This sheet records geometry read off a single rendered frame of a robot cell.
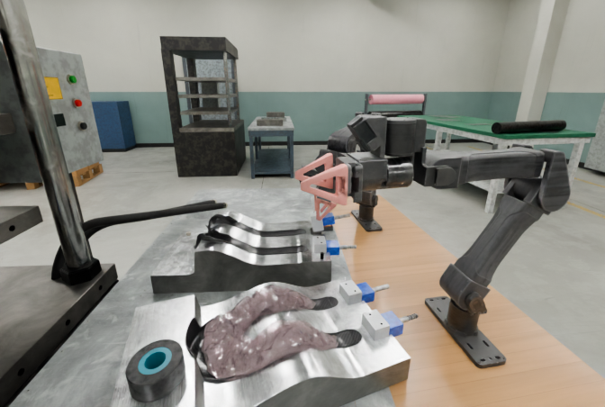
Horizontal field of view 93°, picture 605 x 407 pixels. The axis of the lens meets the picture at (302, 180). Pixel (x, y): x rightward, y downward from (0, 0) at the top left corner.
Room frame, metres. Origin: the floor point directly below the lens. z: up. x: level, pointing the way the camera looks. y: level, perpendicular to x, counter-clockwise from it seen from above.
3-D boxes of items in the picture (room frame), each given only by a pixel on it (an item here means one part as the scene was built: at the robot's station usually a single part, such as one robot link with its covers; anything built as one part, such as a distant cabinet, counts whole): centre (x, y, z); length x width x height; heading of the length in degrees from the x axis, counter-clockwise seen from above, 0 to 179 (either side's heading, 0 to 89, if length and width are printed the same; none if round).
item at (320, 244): (0.76, -0.10, 0.89); 0.13 x 0.05 x 0.05; 93
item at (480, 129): (4.18, -2.43, 0.51); 2.40 x 1.13 x 1.02; 8
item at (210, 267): (0.81, 0.17, 0.87); 0.50 x 0.26 x 0.14; 93
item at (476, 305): (0.54, -0.37, 0.90); 0.09 x 0.06 x 0.06; 10
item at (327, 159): (0.50, -0.03, 1.20); 0.09 x 0.07 x 0.07; 100
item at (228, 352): (0.46, 0.07, 0.90); 0.26 x 0.18 x 0.08; 110
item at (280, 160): (5.25, 0.55, 0.46); 1.90 x 0.70 x 0.92; 4
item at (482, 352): (0.54, -0.38, 0.84); 0.20 x 0.07 x 0.08; 10
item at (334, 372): (0.45, 0.07, 0.85); 0.50 x 0.26 x 0.11; 110
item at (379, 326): (0.50, -0.20, 0.85); 0.13 x 0.05 x 0.05; 110
